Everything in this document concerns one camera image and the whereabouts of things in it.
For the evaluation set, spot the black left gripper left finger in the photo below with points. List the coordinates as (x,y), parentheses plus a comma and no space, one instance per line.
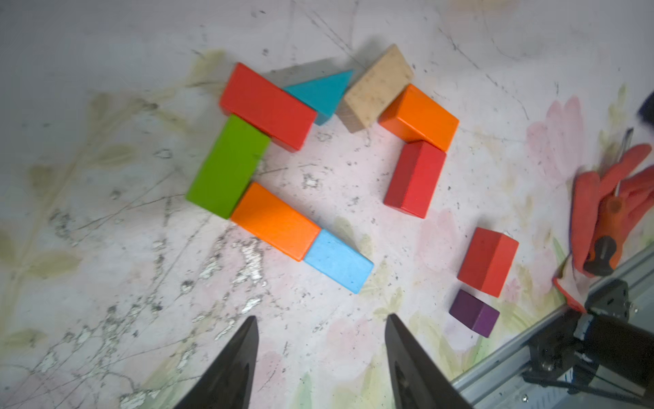
(228,381)

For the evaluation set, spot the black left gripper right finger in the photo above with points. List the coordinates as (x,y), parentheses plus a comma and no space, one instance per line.
(415,379)

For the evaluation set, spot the purple cube block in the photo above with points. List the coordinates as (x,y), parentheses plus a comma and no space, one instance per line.
(478,316)

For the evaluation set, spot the light blue block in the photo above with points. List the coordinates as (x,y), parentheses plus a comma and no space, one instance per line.
(337,260)

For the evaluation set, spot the dark red rectangular block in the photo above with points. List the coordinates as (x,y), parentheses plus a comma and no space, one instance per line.
(415,178)

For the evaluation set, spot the green rectangular block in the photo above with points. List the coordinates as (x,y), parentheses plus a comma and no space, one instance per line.
(230,164)

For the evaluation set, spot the orange rectangular block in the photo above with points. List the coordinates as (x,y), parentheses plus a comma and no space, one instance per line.
(414,116)

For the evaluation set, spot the natural wood rectangular block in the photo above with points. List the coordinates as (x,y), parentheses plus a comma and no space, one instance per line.
(365,101)

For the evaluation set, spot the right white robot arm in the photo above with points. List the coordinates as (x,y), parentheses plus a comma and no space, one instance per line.
(620,347)

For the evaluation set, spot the teal triangular block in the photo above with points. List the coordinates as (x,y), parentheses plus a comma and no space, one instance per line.
(323,95)

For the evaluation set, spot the aluminium front rail frame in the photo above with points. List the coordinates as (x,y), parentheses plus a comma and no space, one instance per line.
(497,382)

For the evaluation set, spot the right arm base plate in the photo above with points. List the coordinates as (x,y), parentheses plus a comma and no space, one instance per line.
(557,350)

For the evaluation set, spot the orange handled tool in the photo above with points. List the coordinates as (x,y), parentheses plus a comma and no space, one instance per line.
(607,242)

